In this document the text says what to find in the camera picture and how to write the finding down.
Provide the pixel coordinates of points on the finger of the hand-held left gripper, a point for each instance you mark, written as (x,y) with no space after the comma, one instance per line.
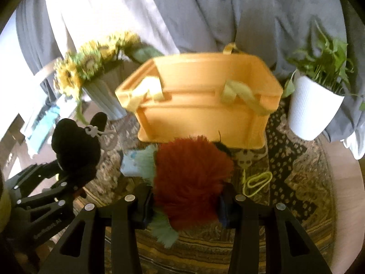
(60,195)
(42,172)

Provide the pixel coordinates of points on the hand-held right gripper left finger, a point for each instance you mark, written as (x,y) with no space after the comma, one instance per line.
(146,205)

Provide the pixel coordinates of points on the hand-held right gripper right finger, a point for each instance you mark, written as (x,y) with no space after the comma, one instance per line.
(225,211)

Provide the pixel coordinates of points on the black plush toy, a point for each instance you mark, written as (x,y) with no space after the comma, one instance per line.
(75,151)

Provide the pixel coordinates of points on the red fluffy plush toy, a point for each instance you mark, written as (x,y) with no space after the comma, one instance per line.
(191,182)

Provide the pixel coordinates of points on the yellow storage basket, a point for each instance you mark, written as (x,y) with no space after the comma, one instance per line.
(199,111)

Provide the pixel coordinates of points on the teal cloth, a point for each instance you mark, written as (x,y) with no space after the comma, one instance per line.
(42,128)

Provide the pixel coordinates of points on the patterned table cloth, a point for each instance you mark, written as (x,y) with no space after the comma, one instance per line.
(293,177)

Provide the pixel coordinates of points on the grey ribbed vase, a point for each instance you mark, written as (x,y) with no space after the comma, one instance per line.
(109,91)

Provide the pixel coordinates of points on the sunflower bouquet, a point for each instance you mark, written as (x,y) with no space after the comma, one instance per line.
(85,62)

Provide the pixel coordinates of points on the white ribbed plant pot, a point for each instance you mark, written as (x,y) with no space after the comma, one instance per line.
(312,108)

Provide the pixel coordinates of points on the green leafy plant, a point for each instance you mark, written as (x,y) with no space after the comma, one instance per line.
(328,60)

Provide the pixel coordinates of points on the grey curtain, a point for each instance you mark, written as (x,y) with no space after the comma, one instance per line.
(242,14)

